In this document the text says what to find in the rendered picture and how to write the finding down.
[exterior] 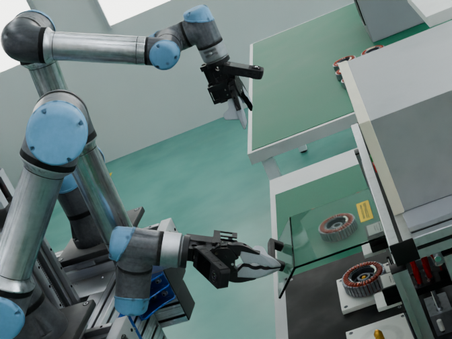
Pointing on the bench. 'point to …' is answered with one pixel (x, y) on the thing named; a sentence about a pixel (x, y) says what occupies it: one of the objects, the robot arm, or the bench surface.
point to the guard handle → (276, 249)
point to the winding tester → (407, 114)
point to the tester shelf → (408, 217)
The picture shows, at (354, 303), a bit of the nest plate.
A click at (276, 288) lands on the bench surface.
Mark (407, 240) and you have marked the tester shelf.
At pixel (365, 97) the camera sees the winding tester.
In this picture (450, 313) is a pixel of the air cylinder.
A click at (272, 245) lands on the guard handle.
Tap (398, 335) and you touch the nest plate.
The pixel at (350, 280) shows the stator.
